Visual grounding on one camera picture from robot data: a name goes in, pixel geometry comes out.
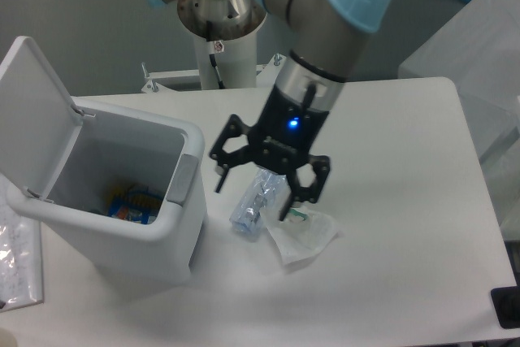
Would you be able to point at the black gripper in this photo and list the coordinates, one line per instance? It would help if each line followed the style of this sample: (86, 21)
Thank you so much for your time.
(288, 140)

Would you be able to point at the white plastic trash can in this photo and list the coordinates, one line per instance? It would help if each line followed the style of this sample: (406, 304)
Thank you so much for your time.
(64, 156)

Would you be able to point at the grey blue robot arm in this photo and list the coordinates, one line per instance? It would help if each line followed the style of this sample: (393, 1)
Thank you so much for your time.
(331, 35)

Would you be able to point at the colourful trash inside can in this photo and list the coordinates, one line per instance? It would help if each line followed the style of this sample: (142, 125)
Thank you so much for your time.
(137, 204)

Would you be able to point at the clear crushed plastic bottle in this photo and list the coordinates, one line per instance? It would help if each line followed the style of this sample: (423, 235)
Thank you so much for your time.
(264, 190)

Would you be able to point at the clear plastic wrapper bag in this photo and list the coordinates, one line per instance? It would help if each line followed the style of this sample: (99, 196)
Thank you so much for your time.
(301, 237)

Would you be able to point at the black device at edge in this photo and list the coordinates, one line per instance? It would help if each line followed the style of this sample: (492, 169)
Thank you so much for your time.
(506, 304)

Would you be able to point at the clear sleeve with paper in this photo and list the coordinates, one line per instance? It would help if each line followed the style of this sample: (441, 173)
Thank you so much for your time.
(21, 259)

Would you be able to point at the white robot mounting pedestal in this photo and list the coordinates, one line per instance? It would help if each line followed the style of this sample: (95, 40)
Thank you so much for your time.
(221, 64)

